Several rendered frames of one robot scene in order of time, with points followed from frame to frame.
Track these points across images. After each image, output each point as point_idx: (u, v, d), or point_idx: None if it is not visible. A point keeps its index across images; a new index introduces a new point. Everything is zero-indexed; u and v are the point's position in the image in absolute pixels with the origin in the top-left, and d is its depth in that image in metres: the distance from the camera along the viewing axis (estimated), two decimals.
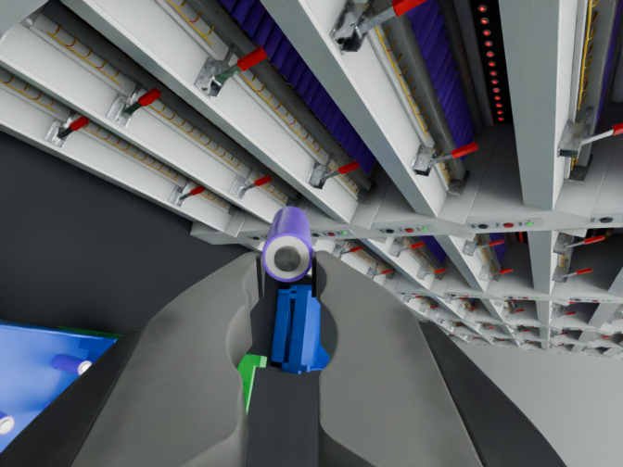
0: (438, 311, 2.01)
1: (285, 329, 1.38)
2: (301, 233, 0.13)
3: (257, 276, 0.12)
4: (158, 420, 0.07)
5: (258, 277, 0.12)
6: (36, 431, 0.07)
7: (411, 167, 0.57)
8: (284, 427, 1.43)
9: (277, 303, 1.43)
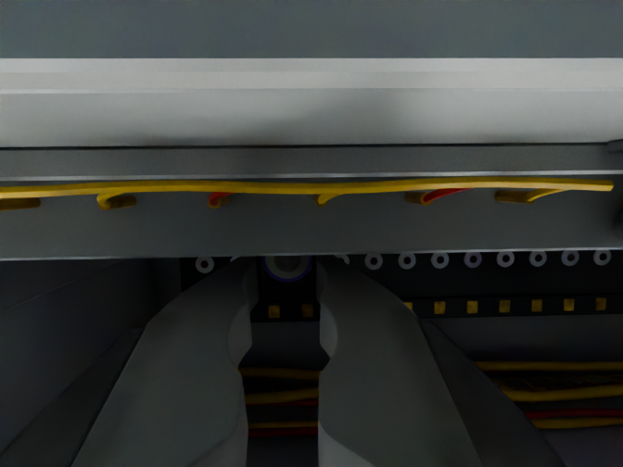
0: None
1: None
2: None
3: (257, 276, 0.12)
4: (158, 420, 0.07)
5: (258, 277, 0.12)
6: (36, 431, 0.07)
7: None
8: None
9: None
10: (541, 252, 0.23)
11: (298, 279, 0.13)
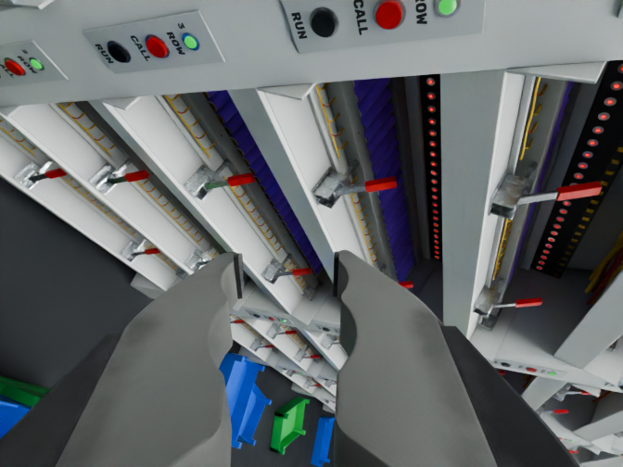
0: None
1: None
2: None
3: (235, 276, 0.12)
4: (141, 423, 0.07)
5: (235, 277, 0.12)
6: (12, 443, 0.06)
7: None
8: None
9: None
10: None
11: None
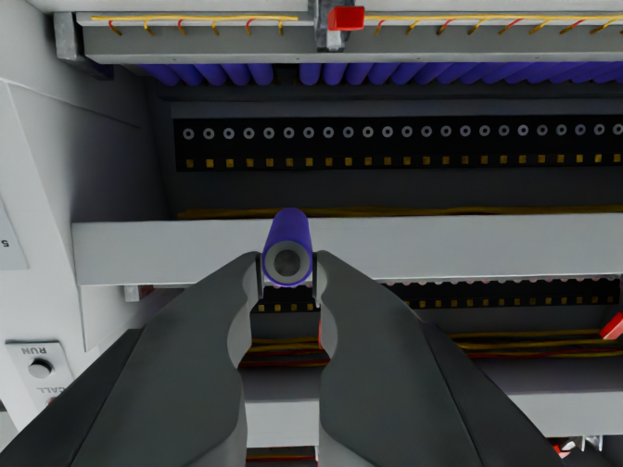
0: None
1: None
2: None
3: (256, 276, 0.12)
4: (158, 420, 0.07)
5: (257, 277, 0.12)
6: (35, 431, 0.07)
7: None
8: None
9: None
10: (389, 128, 0.39)
11: None
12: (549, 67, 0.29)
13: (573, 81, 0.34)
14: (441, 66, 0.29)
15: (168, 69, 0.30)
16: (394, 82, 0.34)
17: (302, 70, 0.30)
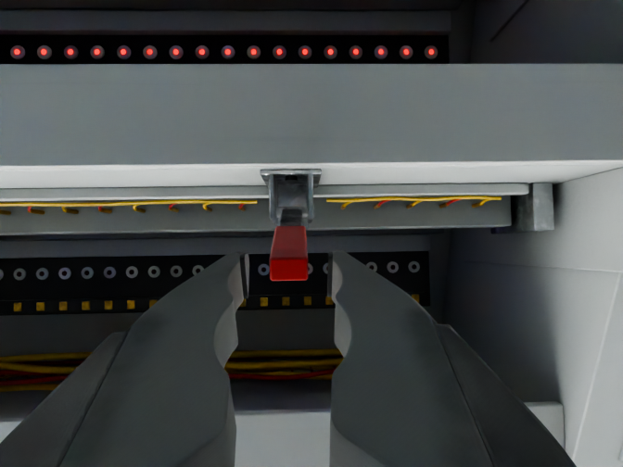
0: None
1: None
2: None
3: (241, 276, 0.12)
4: (146, 422, 0.07)
5: (242, 277, 0.12)
6: (19, 439, 0.06)
7: None
8: None
9: None
10: (89, 269, 0.35)
11: None
12: None
13: None
14: None
15: None
16: None
17: None
